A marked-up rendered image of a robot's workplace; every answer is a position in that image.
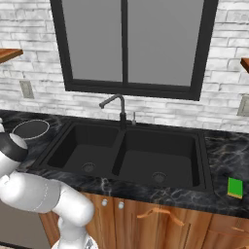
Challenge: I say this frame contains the wooden drawer front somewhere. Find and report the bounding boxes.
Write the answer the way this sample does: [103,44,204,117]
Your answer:
[201,213,249,249]

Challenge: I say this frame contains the grey wall socket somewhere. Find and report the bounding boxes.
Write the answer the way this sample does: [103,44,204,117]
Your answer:
[18,80,35,100]
[236,94,249,118]

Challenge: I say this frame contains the wooden curved handle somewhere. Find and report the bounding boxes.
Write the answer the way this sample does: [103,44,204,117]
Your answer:
[136,207,186,228]
[231,226,249,235]

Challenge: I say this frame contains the black tap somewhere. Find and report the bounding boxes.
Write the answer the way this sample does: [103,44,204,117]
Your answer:
[98,93,128,129]

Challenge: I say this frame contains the green sponge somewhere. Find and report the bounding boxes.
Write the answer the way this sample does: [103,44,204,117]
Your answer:
[227,176,244,199]

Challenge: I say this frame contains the wooden cupboard door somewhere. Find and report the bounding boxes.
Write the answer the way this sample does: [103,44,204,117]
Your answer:
[113,196,214,249]
[38,192,115,249]

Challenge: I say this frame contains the black framed window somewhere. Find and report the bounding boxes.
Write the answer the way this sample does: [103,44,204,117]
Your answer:
[49,0,220,101]

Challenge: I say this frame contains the black double sink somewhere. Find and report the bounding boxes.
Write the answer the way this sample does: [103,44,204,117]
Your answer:
[36,117,216,193]

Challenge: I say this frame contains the wooden shelf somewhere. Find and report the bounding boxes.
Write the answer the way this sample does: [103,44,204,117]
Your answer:
[0,48,24,64]
[240,57,249,74]

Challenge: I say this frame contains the grey dishwasher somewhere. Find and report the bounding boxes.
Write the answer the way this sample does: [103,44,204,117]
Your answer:
[0,200,53,249]

